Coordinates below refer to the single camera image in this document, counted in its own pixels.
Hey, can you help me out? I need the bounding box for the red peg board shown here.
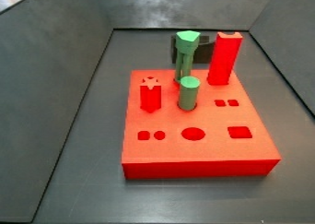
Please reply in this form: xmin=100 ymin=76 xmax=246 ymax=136
xmin=120 ymin=70 xmax=280 ymax=179

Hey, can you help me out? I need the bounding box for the tall red square peg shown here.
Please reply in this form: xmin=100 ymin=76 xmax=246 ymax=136
xmin=207 ymin=32 xmax=243 ymax=86

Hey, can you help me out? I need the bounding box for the red star peg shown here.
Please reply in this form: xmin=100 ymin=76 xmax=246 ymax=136
xmin=140 ymin=77 xmax=162 ymax=112

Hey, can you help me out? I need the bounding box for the green cylinder peg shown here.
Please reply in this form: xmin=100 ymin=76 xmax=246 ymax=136
xmin=179 ymin=76 xmax=200 ymax=111

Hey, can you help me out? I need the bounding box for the green pentagon-top peg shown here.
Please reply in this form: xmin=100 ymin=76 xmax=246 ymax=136
xmin=175 ymin=30 xmax=200 ymax=81

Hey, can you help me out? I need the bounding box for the black curved bracket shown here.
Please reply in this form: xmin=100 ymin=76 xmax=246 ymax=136
xmin=171 ymin=36 xmax=215 ymax=64

